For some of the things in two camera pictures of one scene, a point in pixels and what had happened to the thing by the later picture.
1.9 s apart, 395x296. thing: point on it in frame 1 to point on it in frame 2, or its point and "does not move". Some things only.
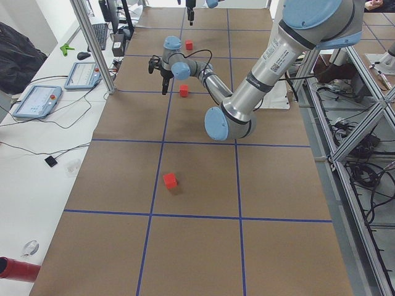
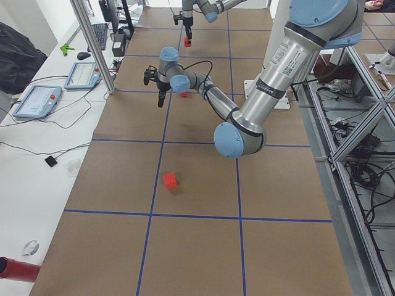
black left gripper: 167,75 to 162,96
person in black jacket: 20,59 does not move
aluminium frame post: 94,45 does not move
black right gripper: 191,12 to 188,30
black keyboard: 100,30 does not move
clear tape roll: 31,248 does not move
